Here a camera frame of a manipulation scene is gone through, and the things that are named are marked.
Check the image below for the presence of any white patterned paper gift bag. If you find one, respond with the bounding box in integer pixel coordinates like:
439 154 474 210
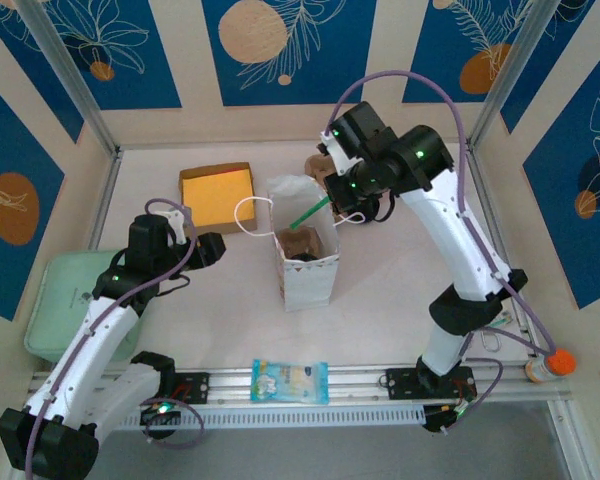
233 174 366 314

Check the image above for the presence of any green plastic straw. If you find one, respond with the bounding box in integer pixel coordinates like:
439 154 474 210
290 196 332 232

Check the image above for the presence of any blue white wet wipes pack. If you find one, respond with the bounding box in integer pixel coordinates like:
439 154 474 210
249 358 330 405

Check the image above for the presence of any brown cardboard napkin box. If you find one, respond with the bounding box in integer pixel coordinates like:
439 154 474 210
178 162 259 236

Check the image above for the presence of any yellow napkin stack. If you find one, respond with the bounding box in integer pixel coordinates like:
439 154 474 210
182 168 256 229

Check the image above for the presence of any brown pulp cup carrier stack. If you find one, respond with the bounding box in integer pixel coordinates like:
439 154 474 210
304 153 351 224

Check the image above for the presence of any mint green zip pouch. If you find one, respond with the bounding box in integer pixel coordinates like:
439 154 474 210
23 249 146 362

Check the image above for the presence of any black base electronics module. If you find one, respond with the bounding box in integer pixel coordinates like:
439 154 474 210
139 399 184 441
422 402 476 435

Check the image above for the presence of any orange capped bottle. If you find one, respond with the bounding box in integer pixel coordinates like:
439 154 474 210
524 348 577 384

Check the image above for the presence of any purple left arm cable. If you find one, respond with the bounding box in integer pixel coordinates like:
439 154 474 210
23 198 206 474

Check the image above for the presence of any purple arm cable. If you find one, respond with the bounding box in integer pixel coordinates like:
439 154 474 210
329 70 556 436
23 198 206 474

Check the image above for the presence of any aluminium side rail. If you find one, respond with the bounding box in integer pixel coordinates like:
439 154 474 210
87 147 126 251
463 142 544 356

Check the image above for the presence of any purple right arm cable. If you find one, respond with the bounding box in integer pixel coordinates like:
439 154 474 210
329 70 556 436

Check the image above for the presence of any aluminium frame post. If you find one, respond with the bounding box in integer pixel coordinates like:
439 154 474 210
465 0 566 151
17 0 121 156

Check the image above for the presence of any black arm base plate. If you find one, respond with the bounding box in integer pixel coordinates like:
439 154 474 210
384 367 476 401
118 370 211 406

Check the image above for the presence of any grey slotted cable duct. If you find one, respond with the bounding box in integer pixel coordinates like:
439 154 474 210
42 403 427 432

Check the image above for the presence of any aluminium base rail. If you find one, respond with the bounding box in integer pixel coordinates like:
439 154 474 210
22 363 574 411

